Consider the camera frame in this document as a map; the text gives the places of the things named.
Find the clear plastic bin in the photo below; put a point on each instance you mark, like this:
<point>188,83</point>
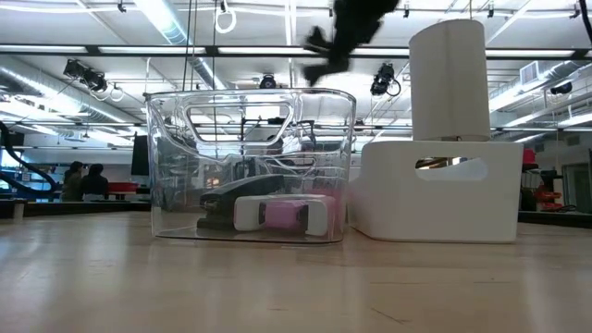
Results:
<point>176,217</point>
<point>324,152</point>

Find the black ceiling spotlights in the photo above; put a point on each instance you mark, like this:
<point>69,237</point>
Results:
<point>85,76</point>

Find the red black machine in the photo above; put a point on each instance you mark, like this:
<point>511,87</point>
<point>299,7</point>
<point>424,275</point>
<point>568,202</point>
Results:
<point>546,194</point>

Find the black ceiling camera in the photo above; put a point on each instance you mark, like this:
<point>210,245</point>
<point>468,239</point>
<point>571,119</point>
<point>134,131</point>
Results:
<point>268,82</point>
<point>383,78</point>

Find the black monitor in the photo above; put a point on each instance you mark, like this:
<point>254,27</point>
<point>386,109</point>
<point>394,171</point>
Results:
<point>139,155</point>

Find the pink white stapler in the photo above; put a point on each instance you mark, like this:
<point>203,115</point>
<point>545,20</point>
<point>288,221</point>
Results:
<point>287,215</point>

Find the person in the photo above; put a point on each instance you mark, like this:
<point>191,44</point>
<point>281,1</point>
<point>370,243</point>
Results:
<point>73,185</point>
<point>94,185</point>

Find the white plastic bin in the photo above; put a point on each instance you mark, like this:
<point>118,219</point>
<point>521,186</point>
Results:
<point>439,208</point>

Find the white cylinder lamp wooden base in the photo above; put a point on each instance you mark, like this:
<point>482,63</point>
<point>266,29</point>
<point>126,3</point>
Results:
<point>448,78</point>

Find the black stapler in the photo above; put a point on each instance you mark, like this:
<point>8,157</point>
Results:
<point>240,192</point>

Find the grey ceiling vent unit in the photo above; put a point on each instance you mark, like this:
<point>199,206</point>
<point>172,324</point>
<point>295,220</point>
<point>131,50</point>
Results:
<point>529,74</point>

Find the silver ceiling duct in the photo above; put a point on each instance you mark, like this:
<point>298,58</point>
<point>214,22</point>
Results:
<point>171,28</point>

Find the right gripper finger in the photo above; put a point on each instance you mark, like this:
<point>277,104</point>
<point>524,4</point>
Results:
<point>324,71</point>
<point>319,39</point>

